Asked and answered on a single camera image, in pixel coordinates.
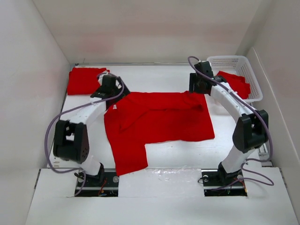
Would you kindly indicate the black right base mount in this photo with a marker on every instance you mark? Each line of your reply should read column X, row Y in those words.
column 216, row 185

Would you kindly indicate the red t-shirts in basket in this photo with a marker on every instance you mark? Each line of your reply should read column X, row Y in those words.
column 237, row 83

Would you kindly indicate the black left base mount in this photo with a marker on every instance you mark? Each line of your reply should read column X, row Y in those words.
column 102, row 185

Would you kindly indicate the white plastic basket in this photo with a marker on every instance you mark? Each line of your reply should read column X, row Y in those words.
column 240, row 66

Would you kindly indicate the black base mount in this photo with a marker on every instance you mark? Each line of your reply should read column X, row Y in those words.
column 216, row 185
column 102, row 185

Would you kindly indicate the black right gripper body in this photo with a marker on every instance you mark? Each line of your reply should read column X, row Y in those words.
column 194, row 85

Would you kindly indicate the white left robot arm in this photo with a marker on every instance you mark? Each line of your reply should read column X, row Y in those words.
column 71, row 141

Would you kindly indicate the folded red t-shirt stack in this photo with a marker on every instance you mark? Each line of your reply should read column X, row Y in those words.
column 84, row 81

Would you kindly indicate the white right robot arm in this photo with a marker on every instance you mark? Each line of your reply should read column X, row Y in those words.
column 252, row 125

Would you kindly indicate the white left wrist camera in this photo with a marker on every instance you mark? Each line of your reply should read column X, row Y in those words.
column 101, row 76

